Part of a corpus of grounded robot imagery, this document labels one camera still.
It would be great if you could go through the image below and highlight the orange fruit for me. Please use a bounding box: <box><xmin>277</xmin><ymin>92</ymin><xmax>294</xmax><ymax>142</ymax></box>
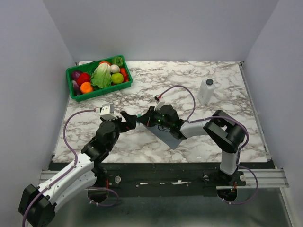
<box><xmin>80</xmin><ymin>82</ymin><xmax>94</xmax><ymax>94</ymax></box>

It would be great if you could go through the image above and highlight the purple eggplant slice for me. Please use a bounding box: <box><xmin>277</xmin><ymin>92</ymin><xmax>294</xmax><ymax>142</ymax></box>
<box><xmin>72</xmin><ymin>80</ymin><xmax>82</xmax><ymax>96</ymax></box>

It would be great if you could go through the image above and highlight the orange carrot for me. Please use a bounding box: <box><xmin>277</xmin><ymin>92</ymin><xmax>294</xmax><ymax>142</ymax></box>
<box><xmin>120</xmin><ymin>68</ymin><xmax>129</xmax><ymax>82</ymax></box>

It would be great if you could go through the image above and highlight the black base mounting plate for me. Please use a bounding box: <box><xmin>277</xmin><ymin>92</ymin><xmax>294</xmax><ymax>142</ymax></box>
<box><xmin>87</xmin><ymin>163</ymin><xmax>259</xmax><ymax>197</ymax></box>

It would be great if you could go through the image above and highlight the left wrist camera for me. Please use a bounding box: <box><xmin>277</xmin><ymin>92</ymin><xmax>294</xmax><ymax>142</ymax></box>
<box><xmin>99</xmin><ymin>103</ymin><xmax>118</xmax><ymax>121</ymax></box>

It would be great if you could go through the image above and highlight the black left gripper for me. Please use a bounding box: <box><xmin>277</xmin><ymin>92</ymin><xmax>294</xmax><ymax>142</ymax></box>
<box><xmin>100</xmin><ymin>111</ymin><xmax>137</xmax><ymax>150</ymax></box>

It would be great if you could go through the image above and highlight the white mushroom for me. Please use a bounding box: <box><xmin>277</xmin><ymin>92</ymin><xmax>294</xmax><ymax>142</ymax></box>
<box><xmin>110</xmin><ymin>64</ymin><xmax>120</xmax><ymax>74</ymax></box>

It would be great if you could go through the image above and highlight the white plastic bottle black cap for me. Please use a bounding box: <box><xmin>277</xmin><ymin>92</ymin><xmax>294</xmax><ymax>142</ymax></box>
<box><xmin>197</xmin><ymin>79</ymin><xmax>215</xmax><ymax>105</ymax></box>

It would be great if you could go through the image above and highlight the red tomato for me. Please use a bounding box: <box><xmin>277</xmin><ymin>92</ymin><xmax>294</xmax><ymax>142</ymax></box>
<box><xmin>76</xmin><ymin>72</ymin><xmax>90</xmax><ymax>87</ymax></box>

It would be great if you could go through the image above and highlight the green lettuce leaf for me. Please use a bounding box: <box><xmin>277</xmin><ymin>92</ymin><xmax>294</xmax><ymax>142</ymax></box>
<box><xmin>90</xmin><ymin>63</ymin><xmax>111</xmax><ymax>89</ymax></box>

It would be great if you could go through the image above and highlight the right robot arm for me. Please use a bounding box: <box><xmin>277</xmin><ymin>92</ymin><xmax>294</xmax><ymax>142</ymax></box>
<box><xmin>137</xmin><ymin>105</ymin><xmax>249</xmax><ymax>185</ymax></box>

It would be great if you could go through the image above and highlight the purple onion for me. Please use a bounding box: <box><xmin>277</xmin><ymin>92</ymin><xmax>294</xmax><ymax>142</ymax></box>
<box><xmin>71</xmin><ymin>70</ymin><xmax>82</xmax><ymax>81</ymax></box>

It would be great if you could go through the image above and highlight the green bell pepper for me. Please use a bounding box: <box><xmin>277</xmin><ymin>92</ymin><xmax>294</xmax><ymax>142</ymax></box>
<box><xmin>112</xmin><ymin>56</ymin><xmax>124</xmax><ymax>68</ymax></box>

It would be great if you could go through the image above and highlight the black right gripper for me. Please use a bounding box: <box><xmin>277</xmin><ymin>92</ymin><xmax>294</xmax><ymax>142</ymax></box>
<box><xmin>137</xmin><ymin>106</ymin><xmax>171</xmax><ymax>130</ymax></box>

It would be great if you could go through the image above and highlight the green plastic vegetable bin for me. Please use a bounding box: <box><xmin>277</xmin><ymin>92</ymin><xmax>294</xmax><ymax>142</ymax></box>
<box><xmin>66</xmin><ymin>55</ymin><xmax>133</xmax><ymax>102</ymax></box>

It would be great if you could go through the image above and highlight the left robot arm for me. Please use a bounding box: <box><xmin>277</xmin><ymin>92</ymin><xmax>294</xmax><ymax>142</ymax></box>
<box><xmin>18</xmin><ymin>107</ymin><xmax>137</xmax><ymax>227</ymax></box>

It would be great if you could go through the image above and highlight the aluminium frame rail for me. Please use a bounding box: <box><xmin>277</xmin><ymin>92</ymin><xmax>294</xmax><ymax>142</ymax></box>
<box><xmin>216</xmin><ymin>168</ymin><xmax>294</xmax><ymax>227</ymax></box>

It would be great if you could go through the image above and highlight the green apple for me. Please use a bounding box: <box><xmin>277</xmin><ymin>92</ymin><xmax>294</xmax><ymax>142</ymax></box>
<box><xmin>111</xmin><ymin>73</ymin><xmax>124</xmax><ymax>85</ymax></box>

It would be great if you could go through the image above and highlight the grey envelope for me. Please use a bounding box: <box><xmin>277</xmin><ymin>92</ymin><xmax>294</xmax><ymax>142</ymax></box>
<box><xmin>145</xmin><ymin>126</ymin><xmax>182</xmax><ymax>149</ymax></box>

